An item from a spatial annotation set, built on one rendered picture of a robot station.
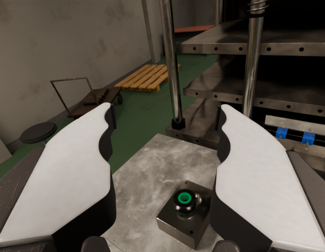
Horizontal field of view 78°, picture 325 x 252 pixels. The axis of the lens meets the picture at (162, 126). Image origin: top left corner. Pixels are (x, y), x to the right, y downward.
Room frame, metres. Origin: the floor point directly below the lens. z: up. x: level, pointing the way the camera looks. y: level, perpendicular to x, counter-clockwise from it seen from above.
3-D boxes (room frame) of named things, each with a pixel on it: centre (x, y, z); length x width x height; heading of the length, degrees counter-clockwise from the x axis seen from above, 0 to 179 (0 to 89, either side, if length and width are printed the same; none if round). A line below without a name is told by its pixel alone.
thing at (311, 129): (0.92, -0.77, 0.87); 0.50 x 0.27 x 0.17; 140
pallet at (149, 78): (4.34, 0.10, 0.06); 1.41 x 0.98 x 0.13; 148
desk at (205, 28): (6.03, -1.14, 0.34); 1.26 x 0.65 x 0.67; 58
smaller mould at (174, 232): (0.46, -0.05, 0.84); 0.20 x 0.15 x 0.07; 140
